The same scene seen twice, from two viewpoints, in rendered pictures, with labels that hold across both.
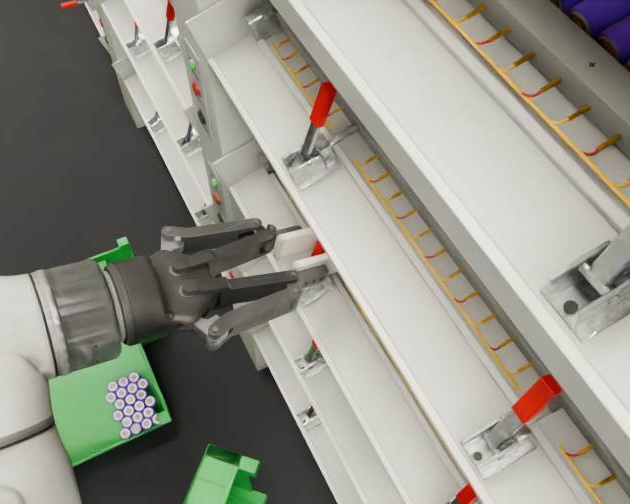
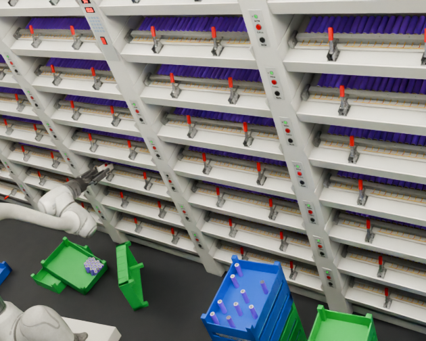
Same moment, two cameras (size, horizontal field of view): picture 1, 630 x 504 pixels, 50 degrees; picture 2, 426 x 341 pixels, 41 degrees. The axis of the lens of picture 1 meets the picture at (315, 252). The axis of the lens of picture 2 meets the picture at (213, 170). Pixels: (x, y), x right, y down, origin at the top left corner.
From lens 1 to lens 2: 2.32 m
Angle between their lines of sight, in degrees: 22
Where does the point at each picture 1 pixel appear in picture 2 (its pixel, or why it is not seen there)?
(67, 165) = (33, 241)
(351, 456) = (142, 212)
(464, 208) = (104, 125)
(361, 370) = (126, 181)
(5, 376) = (66, 194)
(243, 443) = not seen: hidden behind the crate
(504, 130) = (105, 118)
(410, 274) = (115, 149)
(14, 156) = (13, 250)
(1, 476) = (73, 206)
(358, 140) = (99, 141)
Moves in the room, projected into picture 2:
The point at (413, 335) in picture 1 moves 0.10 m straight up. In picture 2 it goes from (118, 154) to (110, 138)
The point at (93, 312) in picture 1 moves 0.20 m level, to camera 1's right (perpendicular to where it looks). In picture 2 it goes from (73, 184) to (110, 162)
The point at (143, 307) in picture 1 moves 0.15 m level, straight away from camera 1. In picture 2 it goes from (80, 181) to (60, 176)
